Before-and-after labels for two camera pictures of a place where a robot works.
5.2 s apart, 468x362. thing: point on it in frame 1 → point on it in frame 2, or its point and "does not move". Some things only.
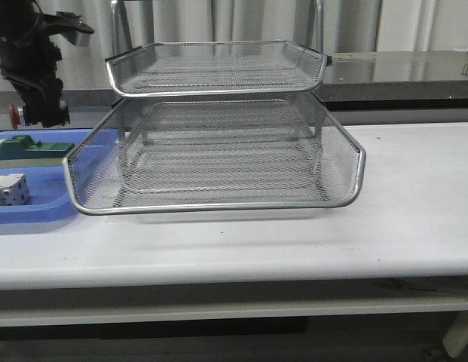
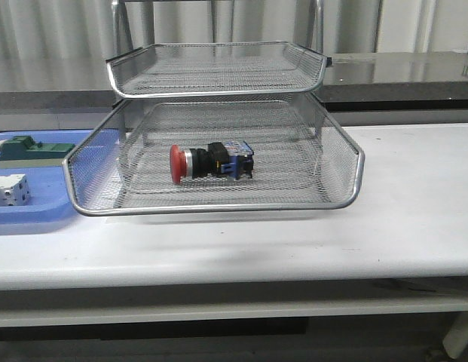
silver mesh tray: [212, 151] does not move
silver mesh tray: [210, 67] does not move
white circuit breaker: [11, 189] does not move
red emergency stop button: [15, 116] → [230, 160]
